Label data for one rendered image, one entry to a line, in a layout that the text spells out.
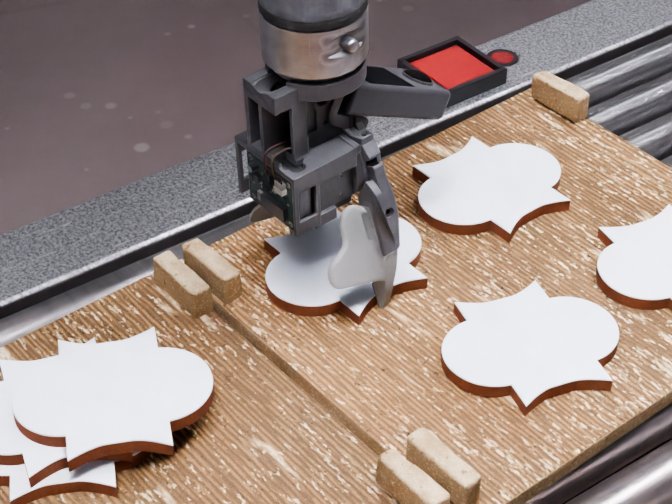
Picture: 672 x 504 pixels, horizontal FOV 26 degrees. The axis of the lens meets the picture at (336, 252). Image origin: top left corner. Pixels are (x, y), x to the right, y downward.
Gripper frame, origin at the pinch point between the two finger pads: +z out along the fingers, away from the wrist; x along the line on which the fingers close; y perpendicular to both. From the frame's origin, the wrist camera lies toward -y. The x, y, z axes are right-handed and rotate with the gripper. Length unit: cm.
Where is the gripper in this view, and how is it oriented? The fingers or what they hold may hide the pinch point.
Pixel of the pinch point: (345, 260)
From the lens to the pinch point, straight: 115.7
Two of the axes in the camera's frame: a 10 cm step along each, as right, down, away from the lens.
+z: 0.3, 7.6, 6.5
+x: 6.3, 4.9, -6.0
